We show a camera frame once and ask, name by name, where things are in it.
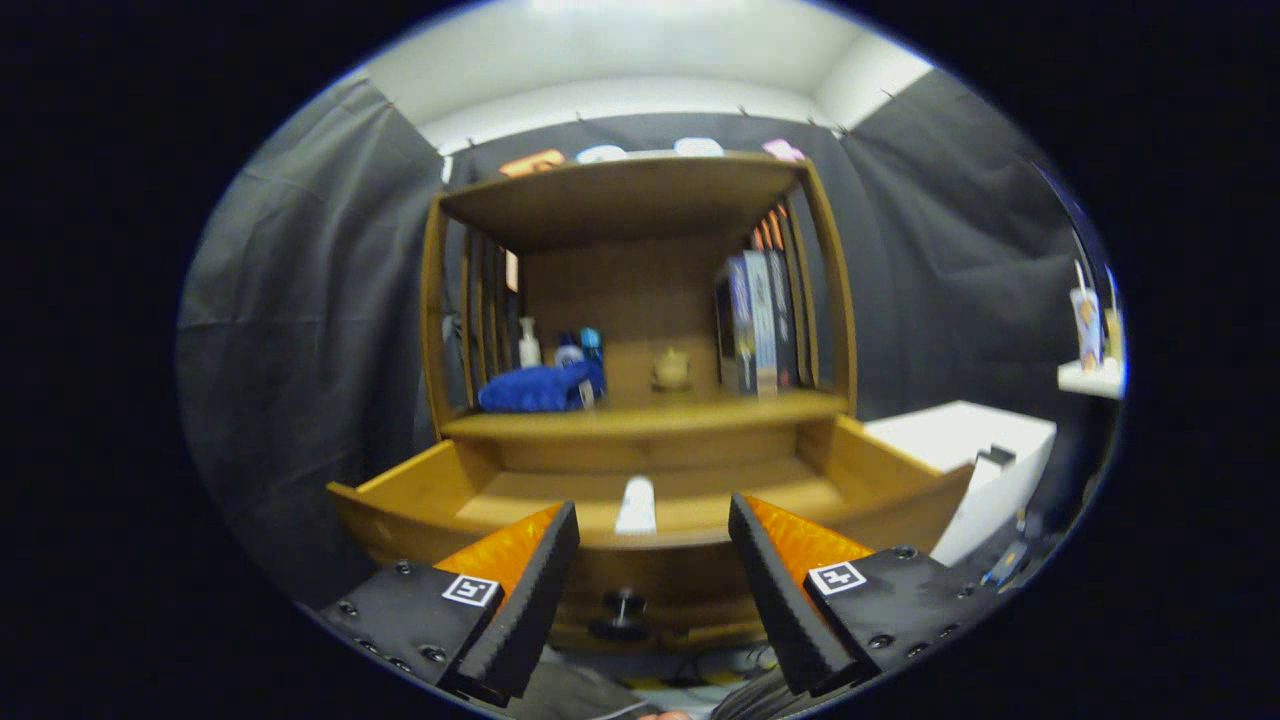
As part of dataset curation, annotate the blue spine book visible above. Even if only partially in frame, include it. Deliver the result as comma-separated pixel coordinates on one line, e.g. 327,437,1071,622
715,255,758,394

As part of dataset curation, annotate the black drawer knob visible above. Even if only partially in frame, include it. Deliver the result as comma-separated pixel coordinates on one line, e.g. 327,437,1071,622
588,588,651,643

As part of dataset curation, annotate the beige lidded teacup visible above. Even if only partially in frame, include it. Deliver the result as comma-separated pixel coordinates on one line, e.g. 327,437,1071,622
652,346,693,392

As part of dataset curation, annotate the small white shelf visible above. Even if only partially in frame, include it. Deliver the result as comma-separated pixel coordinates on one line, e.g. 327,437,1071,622
1057,358,1126,401

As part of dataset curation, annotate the wooden cabinet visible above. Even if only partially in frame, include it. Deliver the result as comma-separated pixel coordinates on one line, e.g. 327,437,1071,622
420,150,861,476

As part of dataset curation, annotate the white table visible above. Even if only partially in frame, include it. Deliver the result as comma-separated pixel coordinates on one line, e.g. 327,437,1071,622
862,400,1058,569

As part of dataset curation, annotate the black spine book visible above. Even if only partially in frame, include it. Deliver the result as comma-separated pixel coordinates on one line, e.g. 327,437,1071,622
768,250,801,389

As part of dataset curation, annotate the blue towel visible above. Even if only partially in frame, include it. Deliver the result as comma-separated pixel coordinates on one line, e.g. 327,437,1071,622
477,362,607,414

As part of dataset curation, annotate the white green tube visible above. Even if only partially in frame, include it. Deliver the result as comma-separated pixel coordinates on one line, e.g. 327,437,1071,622
614,476,658,536

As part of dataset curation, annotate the white spine book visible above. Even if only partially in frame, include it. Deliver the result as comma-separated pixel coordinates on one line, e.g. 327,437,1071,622
745,250,779,397

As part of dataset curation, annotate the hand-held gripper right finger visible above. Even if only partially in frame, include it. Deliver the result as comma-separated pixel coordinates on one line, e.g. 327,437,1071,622
728,492,1001,698

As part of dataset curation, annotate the wooden countertop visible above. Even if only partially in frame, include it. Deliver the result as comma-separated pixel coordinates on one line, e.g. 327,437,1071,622
440,390,851,441

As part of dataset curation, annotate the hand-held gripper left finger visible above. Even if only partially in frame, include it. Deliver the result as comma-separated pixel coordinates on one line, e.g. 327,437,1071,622
318,500,581,707

